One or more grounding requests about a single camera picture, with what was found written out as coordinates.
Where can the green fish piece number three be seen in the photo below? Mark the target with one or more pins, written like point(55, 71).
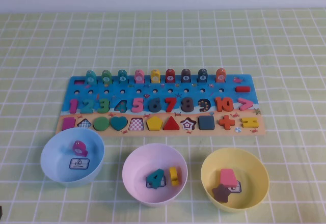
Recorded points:
point(106, 77)

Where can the slate number six piece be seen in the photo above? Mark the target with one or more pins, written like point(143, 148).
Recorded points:
point(152, 107)

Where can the yellow pentagon shape piece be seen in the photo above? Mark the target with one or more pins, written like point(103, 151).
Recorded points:
point(154, 124)

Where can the red triangle shape piece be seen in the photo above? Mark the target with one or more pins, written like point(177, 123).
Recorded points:
point(172, 126)

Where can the yellow fish piece number six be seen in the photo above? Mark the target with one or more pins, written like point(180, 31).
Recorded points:
point(155, 77)

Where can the red fish piece number seven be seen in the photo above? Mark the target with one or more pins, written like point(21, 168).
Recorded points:
point(170, 76)

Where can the brown fish piece number eight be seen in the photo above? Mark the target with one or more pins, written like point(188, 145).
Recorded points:
point(186, 76)

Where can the pink fish piece number five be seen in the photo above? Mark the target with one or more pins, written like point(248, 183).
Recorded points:
point(139, 77)

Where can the slate fish piece number nine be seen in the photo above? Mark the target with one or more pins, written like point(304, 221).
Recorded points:
point(202, 76)

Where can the teal fish piece number four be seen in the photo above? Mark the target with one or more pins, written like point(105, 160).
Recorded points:
point(122, 77)

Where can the slate square shape piece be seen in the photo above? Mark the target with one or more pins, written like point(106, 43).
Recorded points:
point(206, 122)

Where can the teal heart shape piece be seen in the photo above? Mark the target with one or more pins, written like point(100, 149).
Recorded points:
point(118, 123)

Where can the pink plastic bowl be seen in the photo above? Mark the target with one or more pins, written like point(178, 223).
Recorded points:
point(142, 160)

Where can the orange fish piece number ten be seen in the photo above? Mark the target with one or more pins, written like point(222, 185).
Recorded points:
point(221, 76)

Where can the green circle shape piece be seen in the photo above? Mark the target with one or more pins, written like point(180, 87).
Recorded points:
point(101, 123)

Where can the orange plus sign piece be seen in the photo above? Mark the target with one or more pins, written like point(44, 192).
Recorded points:
point(226, 122)

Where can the blue wooden puzzle board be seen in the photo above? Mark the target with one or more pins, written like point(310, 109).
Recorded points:
point(229, 84)

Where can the yellow number piece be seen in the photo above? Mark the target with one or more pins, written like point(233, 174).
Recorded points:
point(174, 175)

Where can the turquoise fish piece number two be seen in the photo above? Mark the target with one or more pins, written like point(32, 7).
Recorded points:
point(91, 77)

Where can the teal number two piece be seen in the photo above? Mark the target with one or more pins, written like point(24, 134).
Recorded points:
point(86, 111)

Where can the red minus sign piece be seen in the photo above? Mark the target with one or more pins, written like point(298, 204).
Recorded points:
point(243, 89)

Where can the yellow equals sign piece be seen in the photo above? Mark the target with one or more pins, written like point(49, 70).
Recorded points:
point(243, 122)

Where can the pink greater-than sign piece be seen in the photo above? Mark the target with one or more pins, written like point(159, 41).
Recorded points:
point(248, 104)

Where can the magenta fish piece number one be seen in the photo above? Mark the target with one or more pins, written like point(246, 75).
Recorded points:
point(79, 148)

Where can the magenta rectangle shape piece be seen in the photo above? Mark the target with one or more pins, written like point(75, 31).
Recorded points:
point(68, 123)

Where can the pink trapezoid shape piece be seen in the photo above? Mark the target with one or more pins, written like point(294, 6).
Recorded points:
point(228, 178)

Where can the brown star shape piece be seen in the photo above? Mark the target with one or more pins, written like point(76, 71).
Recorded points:
point(221, 193)

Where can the yellow plastic bowl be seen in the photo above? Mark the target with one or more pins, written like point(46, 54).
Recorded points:
point(249, 168)

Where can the light blue plastic bowl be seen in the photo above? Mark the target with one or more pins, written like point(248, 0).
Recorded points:
point(56, 163)

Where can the green checked tablecloth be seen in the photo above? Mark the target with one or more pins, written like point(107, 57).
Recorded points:
point(163, 43)

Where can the blue-framed label sticker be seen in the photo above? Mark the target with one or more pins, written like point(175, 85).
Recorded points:
point(163, 181)
point(235, 189)

